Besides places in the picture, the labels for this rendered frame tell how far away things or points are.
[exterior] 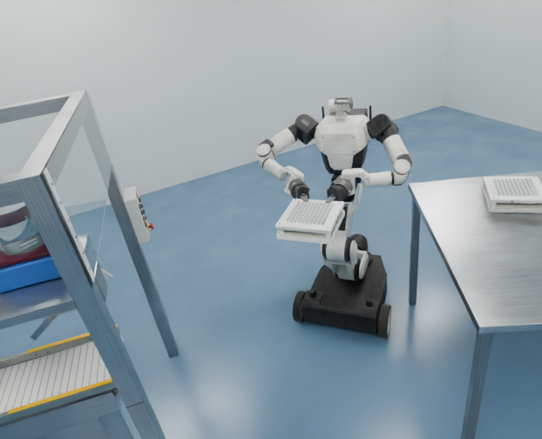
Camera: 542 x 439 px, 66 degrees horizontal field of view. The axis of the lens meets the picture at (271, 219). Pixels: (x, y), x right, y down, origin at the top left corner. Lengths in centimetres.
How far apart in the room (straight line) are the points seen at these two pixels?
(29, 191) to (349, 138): 157
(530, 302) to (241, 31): 399
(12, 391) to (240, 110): 390
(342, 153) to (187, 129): 287
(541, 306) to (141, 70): 403
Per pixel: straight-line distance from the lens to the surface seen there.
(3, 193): 117
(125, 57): 468
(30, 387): 182
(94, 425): 184
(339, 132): 226
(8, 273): 145
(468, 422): 206
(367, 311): 258
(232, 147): 510
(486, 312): 168
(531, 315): 171
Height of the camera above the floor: 197
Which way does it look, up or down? 30 degrees down
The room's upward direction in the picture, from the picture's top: 9 degrees counter-clockwise
